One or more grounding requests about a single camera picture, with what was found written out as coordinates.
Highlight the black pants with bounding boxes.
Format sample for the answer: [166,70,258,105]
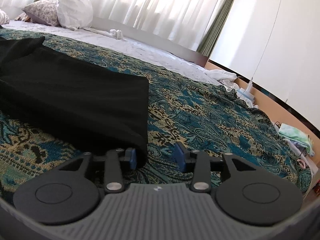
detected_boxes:
[0,36,150,169]

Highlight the grey bed headboard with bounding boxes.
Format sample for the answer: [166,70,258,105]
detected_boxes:
[92,17,209,64]

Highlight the teal paisley blanket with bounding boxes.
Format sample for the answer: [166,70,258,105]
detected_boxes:
[0,27,313,205]

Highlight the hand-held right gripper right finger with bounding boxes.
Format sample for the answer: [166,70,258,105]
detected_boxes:
[175,142,247,193]

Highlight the white sheer curtain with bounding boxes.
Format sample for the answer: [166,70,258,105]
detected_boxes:
[49,0,225,52]

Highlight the light green cloth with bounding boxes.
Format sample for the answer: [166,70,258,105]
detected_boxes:
[279,123,315,156]

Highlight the white bed sheet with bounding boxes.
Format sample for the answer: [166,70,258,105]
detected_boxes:
[2,20,225,88]

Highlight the crumpled white cloth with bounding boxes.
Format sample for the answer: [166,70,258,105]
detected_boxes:
[204,69,238,87]

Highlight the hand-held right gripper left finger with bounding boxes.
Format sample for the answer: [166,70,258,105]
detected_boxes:
[59,148,137,194]

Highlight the white pillow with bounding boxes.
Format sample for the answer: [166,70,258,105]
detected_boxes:
[57,0,93,30]

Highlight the white stuffed toy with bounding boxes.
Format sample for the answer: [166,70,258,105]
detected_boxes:
[0,9,10,25]

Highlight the grey floral pillow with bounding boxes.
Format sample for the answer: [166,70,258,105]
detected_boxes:
[22,0,60,27]

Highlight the small white knotted cloth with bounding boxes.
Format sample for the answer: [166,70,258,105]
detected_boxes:
[85,27,125,40]

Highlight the blue and white packets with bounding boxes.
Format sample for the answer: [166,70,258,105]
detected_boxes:
[236,87,255,102]

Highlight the white charging cable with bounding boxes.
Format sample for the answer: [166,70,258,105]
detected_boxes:
[239,0,285,98]

